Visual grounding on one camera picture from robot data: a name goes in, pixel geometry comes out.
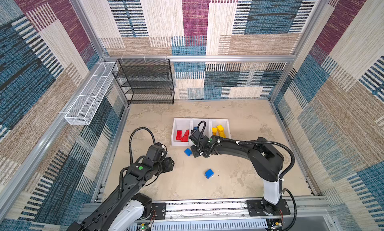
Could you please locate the blue lego brick back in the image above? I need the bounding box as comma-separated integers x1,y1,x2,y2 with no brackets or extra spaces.
184,148,193,156

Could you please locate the long red lego brick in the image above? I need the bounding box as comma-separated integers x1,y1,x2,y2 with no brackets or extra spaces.
176,130,183,141

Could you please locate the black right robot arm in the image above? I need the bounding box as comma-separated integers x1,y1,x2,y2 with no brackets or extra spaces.
189,130,284,215

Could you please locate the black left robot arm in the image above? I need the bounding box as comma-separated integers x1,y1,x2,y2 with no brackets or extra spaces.
67,143,175,231

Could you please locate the blue lego brick front right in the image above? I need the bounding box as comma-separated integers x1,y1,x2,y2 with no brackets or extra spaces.
205,169,214,179

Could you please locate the white middle plastic bin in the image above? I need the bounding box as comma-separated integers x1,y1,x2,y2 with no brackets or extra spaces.
192,118,212,139

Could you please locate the white plastic bin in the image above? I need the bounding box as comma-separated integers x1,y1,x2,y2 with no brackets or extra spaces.
171,118,193,146
208,119,231,138
192,118,212,139

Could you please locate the white left plastic bin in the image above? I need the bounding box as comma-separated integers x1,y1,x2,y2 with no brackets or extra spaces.
171,118,193,146

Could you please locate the white right plastic bin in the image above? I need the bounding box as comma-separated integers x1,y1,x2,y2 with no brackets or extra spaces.
208,119,231,138

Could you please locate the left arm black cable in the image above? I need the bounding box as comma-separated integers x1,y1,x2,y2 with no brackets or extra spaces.
128,127,157,165

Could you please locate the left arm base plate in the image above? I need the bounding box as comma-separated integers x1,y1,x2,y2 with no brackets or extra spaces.
123,202,167,222

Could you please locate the aluminium front rail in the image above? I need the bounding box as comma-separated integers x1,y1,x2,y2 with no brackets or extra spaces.
74,196,331,231

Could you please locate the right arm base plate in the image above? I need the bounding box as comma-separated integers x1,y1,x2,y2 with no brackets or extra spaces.
244,199,291,217

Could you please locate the black wire shelf rack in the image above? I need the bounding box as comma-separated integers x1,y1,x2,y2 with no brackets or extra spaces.
112,59,175,105

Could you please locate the white wire mesh basket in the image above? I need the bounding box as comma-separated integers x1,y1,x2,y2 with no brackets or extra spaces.
65,62,115,125

